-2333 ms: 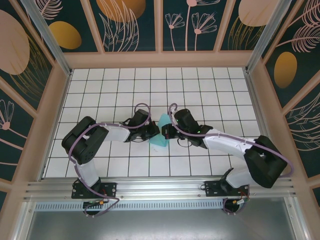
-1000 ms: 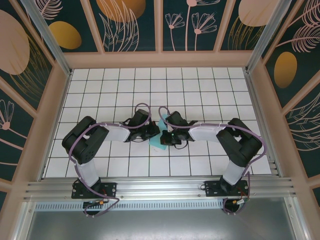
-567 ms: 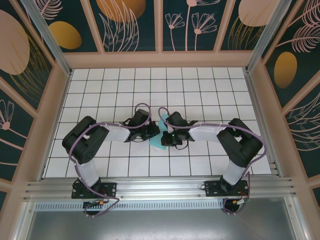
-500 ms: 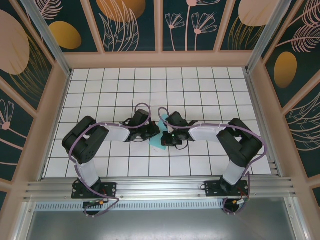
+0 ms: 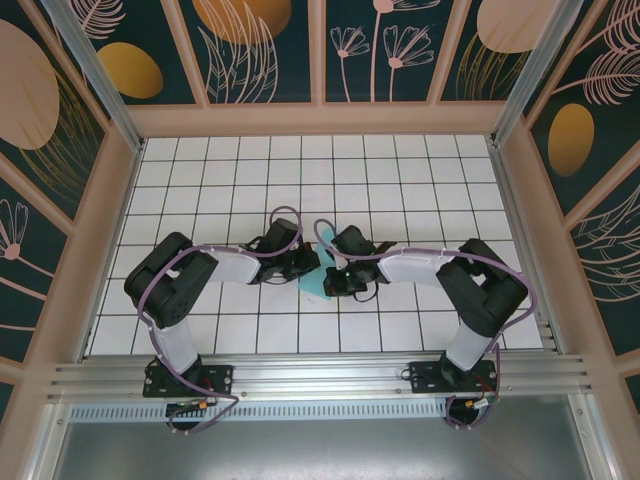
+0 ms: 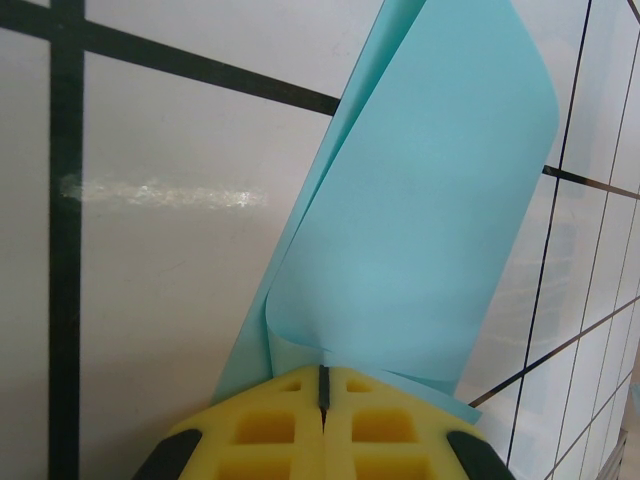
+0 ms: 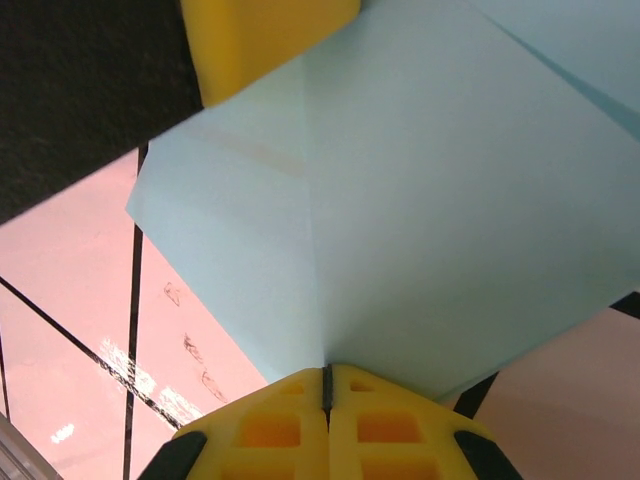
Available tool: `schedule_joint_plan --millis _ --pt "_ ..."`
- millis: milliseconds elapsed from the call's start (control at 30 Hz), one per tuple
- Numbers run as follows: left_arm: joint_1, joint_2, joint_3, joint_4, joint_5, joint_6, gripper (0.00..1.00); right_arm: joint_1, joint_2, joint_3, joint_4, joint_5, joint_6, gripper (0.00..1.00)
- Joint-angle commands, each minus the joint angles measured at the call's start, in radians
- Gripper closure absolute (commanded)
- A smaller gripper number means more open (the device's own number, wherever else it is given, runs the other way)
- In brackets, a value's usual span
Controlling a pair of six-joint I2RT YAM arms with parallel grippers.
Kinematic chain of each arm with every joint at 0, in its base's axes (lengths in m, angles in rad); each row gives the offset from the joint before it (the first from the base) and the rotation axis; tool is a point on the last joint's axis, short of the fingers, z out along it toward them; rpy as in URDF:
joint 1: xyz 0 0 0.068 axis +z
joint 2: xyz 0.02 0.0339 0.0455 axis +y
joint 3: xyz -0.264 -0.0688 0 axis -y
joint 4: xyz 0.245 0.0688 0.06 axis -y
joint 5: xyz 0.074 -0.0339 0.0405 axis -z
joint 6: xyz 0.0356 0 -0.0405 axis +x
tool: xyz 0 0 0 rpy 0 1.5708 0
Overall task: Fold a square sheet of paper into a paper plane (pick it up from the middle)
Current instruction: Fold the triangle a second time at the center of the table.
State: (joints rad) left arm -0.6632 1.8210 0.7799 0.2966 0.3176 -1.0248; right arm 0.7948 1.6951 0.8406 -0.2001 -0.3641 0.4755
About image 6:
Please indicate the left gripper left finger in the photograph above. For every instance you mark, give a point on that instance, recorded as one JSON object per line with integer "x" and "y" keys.
{"x": 260, "y": 450}

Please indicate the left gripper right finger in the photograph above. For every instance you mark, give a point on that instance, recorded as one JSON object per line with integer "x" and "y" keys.
{"x": 390, "y": 450}

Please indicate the light blue cloth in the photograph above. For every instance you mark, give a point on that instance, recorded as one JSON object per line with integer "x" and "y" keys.
{"x": 400, "y": 225}

